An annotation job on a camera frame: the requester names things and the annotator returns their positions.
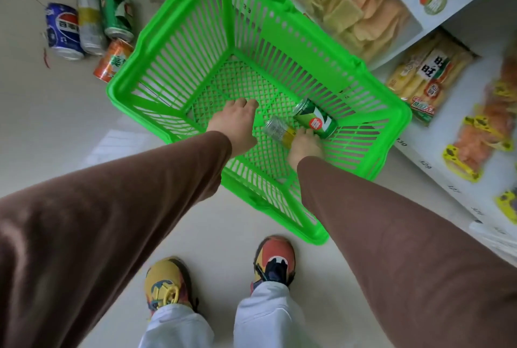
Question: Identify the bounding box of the yellow rice cracker packet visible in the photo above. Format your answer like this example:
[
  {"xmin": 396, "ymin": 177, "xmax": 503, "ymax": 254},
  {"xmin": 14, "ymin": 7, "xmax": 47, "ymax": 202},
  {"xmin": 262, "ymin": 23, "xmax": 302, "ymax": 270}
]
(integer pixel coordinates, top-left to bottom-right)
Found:
[{"xmin": 386, "ymin": 32, "xmax": 477, "ymax": 126}]

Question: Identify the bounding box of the person's right hand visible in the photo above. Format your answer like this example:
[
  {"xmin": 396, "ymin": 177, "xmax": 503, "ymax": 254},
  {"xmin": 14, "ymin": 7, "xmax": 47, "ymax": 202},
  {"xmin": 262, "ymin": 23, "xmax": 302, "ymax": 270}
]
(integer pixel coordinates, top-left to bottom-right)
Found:
[{"xmin": 287, "ymin": 127, "xmax": 325, "ymax": 173}]

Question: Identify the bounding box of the red right shoe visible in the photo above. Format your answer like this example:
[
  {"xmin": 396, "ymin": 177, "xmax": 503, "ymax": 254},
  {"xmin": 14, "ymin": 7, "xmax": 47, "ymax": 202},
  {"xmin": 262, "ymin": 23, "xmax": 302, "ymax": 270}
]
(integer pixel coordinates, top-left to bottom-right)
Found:
[{"xmin": 250, "ymin": 235, "xmax": 296, "ymax": 294}]

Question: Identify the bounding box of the dark snack packet yellow label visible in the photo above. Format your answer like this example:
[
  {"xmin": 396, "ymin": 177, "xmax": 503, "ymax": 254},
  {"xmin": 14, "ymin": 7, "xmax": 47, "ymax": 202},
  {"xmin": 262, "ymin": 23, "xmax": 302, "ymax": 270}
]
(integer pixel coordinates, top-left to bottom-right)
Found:
[{"xmin": 494, "ymin": 188, "xmax": 517, "ymax": 225}]

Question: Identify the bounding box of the person's left hand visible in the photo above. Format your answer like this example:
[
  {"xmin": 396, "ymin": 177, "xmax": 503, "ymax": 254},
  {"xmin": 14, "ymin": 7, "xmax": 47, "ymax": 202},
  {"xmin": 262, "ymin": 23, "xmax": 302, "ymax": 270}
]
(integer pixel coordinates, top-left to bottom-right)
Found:
[{"xmin": 206, "ymin": 98, "xmax": 260, "ymax": 157}]

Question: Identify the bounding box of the person's right forearm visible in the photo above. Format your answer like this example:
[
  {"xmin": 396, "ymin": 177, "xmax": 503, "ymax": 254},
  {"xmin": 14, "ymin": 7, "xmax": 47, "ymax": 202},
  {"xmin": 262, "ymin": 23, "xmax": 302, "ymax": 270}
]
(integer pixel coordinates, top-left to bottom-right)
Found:
[{"xmin": 297, "ymin": 156, "xmax": 517, "ymax": 348}]

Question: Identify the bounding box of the person's right leg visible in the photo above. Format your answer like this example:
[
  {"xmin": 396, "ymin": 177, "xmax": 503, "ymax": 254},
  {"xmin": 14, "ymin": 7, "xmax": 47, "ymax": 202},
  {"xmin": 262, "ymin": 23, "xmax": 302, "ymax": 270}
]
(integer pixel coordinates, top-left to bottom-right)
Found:
[{"xmin": 233, "ymin": 282, "xmax": 320, "ymax": 348}]

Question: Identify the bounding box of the yellow left shoe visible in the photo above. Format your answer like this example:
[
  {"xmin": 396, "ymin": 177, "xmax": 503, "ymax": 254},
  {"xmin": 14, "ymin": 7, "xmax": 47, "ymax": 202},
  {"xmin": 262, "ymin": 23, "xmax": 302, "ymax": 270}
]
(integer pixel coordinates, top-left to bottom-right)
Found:
[{"xmin": 144, "ymin": 256, "xmax": 199, "ymax": 318}]

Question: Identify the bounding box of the large fish crisp bag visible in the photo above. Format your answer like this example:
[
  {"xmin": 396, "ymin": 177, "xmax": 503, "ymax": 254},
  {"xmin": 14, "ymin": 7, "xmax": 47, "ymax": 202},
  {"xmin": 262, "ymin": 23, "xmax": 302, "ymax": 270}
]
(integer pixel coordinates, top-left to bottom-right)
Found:
[{"xmin": 264, "ymin": 0, "xmax": 509, "ymax": 72}]

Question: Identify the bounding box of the person's left leg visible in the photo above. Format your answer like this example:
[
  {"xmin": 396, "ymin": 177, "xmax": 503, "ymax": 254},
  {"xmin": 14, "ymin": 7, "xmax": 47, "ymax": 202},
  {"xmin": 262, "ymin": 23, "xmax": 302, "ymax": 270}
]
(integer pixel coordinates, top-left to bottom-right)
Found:
[{"xmin": 138, "ymin": 304, "xmax": 215, "ymax": 348}]

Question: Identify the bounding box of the person's left forearm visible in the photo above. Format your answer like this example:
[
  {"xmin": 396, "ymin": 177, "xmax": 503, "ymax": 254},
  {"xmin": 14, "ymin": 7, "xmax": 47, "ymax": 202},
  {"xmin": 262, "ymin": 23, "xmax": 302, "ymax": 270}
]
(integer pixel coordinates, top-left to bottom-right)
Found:
[{"xmin": 0, "ymin": 130, "xmax": 233, "ymax": 348}]

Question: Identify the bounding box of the silver yellow can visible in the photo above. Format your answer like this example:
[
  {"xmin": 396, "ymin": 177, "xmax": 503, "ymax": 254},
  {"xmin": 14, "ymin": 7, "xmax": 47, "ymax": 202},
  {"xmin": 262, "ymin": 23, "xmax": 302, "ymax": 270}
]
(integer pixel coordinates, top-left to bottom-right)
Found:
[
  {"xmin": 76, "ymin": 0, "xmax": 108, "ymax": 57},
  {"xmin": 262, "ymin": 115, "xmax": 298, "ymax": 150}
]

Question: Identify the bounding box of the Pepsi can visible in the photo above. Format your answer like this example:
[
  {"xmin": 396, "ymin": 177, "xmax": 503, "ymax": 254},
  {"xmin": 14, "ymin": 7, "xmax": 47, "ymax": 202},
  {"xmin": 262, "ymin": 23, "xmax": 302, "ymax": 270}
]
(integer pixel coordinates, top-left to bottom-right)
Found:
[{"xmin": 45, "ymin": 2, "xmax": 85, "ymax": 61}]

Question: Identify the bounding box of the green plastic basket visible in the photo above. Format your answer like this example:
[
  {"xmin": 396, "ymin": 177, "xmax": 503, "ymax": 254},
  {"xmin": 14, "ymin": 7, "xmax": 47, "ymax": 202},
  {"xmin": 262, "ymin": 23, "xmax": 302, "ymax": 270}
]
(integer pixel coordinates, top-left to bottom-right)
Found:
[{"xmin": 106, "ymin": 0, "xmax": 413, "ymax": 246}]

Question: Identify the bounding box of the orange can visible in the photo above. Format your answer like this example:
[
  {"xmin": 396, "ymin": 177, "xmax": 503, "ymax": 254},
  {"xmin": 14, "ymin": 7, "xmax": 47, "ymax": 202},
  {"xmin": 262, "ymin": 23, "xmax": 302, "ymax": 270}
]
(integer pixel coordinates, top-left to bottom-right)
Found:
[{"xmin": 93, "ymin": 38, "xmax": 135, "ymax": 83}]

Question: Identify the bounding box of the person's leg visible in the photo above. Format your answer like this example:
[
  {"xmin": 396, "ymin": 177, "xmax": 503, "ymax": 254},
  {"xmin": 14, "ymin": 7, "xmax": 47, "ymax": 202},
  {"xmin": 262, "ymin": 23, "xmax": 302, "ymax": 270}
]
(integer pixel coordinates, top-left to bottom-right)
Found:
[
  {"xmin": 233, "ymin": 282, "xmax": 320, "ymax": 348},
  {"xmin": 138, "ymin": 304, "xmax": 215, "ymax": 348}
]

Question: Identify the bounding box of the orange snack packet yellow label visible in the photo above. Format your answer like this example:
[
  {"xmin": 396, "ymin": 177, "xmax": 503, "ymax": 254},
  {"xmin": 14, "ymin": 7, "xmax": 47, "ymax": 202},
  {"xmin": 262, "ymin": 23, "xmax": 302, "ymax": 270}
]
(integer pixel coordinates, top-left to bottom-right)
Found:
[{"xmin": 442, "ymin": 43, "xmax": 517, "ymax": 184}]

